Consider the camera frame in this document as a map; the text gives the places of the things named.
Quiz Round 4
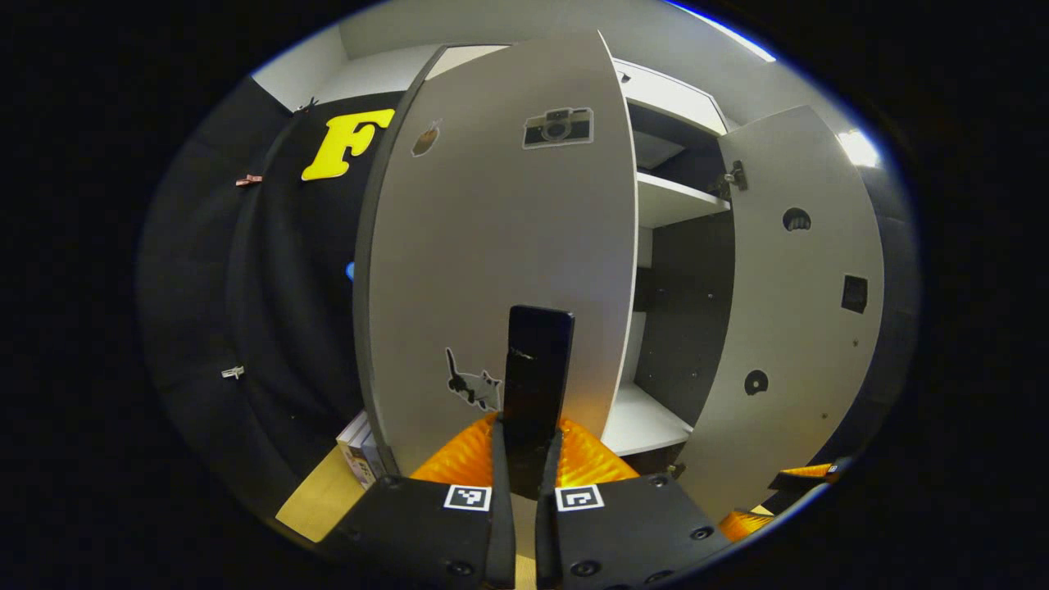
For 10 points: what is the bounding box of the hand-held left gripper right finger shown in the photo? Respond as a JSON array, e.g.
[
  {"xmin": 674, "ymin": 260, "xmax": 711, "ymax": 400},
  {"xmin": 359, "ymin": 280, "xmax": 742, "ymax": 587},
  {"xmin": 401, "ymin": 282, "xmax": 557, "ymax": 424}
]
[{"xmin": 534, "ymin": 418, "xmax": 733, "ymax": 590}]

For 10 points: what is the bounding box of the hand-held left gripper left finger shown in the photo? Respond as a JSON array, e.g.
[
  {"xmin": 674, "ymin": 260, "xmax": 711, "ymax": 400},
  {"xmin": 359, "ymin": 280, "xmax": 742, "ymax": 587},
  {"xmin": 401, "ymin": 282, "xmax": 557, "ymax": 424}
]
[{"xmin": 324, "ymin": 412, "xmax": 517, "ymax": 590}]

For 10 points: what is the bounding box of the beige cabinet door headphone sticker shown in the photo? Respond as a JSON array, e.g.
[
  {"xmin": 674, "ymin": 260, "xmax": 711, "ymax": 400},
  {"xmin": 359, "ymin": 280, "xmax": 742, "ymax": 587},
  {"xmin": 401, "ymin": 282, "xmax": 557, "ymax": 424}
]
[{"xmin": 676, "ymin": 105, "xmax": 886, "ymax": 525}]

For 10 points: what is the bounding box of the black door handle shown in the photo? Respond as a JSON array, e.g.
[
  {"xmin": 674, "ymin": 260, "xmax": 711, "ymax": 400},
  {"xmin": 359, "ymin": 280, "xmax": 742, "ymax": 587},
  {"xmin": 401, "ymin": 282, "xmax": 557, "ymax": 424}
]
[{"xmin": 502, "ymin": 305, "xmax": 576, "ymax": 499}]

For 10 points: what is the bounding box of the beige cabinet door camera sticker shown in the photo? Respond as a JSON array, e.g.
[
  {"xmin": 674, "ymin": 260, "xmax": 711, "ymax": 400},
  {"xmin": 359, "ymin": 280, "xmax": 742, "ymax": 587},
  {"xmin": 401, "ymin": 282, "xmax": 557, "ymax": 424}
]
[{"xmin": 352, "ymin": 31, "xmax": 638, "ymax": 478}]

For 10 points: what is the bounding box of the white cabinet shelf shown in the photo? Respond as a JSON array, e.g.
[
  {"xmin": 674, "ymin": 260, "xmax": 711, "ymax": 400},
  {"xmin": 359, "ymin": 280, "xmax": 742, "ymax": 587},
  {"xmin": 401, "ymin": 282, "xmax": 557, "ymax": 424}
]
[
  {"xmin": 635, "ymin": 170, "xmax": 732, "ymax": 230},
  {"xmin": 601, "ymin": 381, "xmax": 695, "ymax": 457}
]

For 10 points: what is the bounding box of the metal door hinge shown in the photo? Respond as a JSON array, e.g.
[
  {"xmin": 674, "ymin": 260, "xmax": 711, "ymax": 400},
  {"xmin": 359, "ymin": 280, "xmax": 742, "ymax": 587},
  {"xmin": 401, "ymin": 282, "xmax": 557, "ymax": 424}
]
[{"xmin": 709, "ymin": 160, "xmax": 748, "ymax": 198}]

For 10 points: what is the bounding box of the beige cover book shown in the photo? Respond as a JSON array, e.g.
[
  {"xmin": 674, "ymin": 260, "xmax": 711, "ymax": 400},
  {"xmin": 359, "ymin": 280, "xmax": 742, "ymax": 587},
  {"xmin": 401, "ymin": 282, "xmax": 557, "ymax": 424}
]
[{"xmin": 336, "ymin": 410, "xmax": 378, "ymax": 490}]

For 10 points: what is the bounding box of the short ceiling light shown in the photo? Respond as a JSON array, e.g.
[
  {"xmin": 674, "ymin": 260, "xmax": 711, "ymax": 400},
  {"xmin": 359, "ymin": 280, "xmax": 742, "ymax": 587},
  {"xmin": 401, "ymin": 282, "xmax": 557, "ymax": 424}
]
[{"xmin": 836, "ymin": 129, "xmax": 879, "ymax": 169}]

